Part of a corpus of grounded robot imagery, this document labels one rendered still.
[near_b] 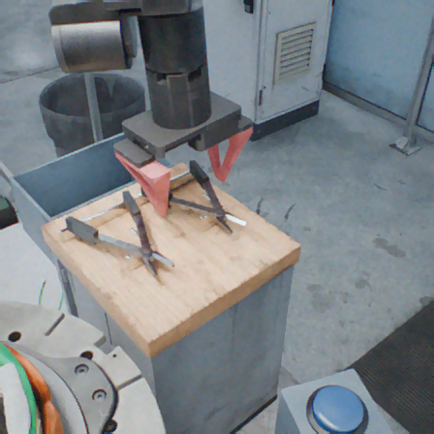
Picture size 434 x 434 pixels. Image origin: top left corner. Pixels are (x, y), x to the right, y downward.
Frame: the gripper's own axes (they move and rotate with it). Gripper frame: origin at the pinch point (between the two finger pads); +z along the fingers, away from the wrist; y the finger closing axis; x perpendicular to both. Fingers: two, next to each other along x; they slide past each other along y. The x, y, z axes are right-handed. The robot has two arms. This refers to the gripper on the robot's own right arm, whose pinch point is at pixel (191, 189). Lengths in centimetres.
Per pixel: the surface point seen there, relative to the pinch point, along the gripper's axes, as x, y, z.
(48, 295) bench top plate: -26.7, 12.1, 29.5
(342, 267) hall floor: -45, -96, 113
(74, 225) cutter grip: -2.5, 12.6, -1.1
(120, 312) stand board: 7.5, 14.2, 2.0
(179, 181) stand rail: -3.9, -1.3, 1.6
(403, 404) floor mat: 4, -64, 112
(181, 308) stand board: 10.7, 9.8, 2.3
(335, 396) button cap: 24.6, 5.2, 5.1
